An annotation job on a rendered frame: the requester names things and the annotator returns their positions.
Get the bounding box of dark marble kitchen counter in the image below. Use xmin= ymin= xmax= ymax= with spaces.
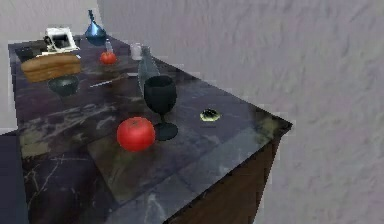
xmin=7 ymin=34 xmax=294 ymax=224

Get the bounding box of blue glass vase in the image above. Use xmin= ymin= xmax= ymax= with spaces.
xmin=84 ymin=9 xmax=108 ymax=47

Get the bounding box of silver butter knife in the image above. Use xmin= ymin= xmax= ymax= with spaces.
xmin=89 ymin=75 xmax=130 ymax=89

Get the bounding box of black pan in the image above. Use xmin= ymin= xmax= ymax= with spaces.
xmin=14 ymin=45 xmax=48 ymax=63

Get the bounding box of small red tomato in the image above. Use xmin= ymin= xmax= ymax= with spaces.
xmin=99 ymin=51 xmax=118 ymax=66

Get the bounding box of dark wineglass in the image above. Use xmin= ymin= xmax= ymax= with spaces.
xmin=143 ymin=75 xmax=179 ymax=142

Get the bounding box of yellow-green sponge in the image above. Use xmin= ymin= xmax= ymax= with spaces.
xmin=199 ymin=108 xmax=222 ymax=123

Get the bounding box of clear glass bottle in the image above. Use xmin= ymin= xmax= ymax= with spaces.
xmin=137 ymin=45 xmax=161 ymax=94

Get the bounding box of dark green bowl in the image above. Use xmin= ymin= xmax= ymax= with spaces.
xmin=47 ymin=75 xmax=81 ymax=98

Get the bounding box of large red tomato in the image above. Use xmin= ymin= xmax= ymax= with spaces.
xmin=116 ymin=116 xmax=157 ymax=153

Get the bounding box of brown bread loaf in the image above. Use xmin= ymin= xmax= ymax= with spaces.
xmin=20 ymin=53 xmax=83 ymax=84

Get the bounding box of white cup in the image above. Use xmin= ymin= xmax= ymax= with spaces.
xmin=130 ymin=42 xmax=144 ymax=61

